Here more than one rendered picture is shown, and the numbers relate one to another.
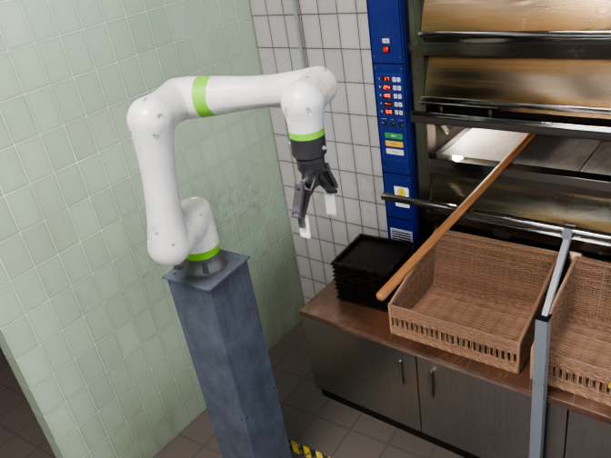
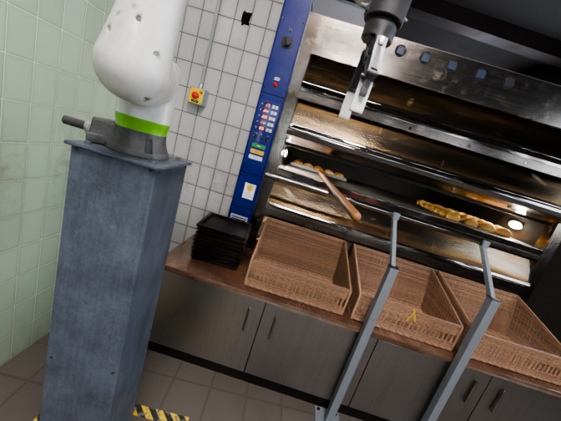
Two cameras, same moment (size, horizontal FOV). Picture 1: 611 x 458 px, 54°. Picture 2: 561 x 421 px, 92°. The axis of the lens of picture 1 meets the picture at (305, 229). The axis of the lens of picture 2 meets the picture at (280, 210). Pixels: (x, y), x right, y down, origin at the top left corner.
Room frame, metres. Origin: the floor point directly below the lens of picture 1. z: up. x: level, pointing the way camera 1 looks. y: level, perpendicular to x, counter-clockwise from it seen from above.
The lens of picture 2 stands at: (0.98, 0.51, 1.33)
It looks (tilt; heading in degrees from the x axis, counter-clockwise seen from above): 13 degrees down; 319
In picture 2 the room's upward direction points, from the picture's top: 17 degrees clockwise
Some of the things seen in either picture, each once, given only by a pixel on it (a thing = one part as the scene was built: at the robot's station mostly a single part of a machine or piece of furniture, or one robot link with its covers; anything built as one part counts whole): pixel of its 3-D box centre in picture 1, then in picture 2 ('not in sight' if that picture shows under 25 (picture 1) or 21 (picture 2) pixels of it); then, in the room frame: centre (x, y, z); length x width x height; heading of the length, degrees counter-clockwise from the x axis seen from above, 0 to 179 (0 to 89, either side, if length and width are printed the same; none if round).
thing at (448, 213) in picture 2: not in sight; (458, 215); (1.76, -1.98, 1.21); 0.61 x 0.48 x 0.06; 138
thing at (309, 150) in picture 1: (306, 144); (384, 12); (1.48, -0.04, 1.69); 0.12 x 0.09 x 0.06; 52
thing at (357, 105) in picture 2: (304, 226); (361, 97); (1.42, 0.00, 1.48); 0.03 x 0.01 x 0.07; 52
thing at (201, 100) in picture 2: not in sight; (198, 96); (2.79, -0.12, 1.46); 0.10 x 0.07 x 0.10; 48
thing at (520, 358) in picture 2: not in sight; (493, 321); (1.21, -1.53, 0.72); 0.56 x 0.49 x 0.28; 49
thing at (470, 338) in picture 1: (473, 293); (300, 260); (2.01, -0.64, 0.72); 0.56 x 0.49 x 0.28; 49
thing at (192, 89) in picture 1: (187, 98); not in sight; (1.74, 0.28, 1.79); 0.18 x 0.13 x 0.12; 68
